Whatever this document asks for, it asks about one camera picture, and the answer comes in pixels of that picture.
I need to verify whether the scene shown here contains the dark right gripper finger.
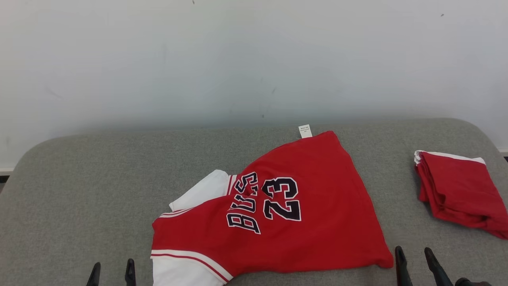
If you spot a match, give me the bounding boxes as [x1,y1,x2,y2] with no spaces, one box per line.
[395,246,413,286]
[424,247,454,286]

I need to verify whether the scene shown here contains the red basketball jersey number 23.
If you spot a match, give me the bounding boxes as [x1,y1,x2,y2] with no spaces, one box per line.
[151,125,394,286]

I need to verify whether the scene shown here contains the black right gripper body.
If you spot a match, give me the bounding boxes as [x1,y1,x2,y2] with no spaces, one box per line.
[454,278,493,286]

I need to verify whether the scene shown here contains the grey fabric sofa seat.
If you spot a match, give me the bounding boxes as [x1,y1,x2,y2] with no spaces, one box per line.
[0,118,508,286]

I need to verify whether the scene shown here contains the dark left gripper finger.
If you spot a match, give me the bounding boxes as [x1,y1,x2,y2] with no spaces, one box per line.
[125,259,137,286]
[87,262,101,286]

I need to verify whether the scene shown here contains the red shorts with white trim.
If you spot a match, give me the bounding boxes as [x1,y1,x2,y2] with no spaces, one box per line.
[414,150,508,240]

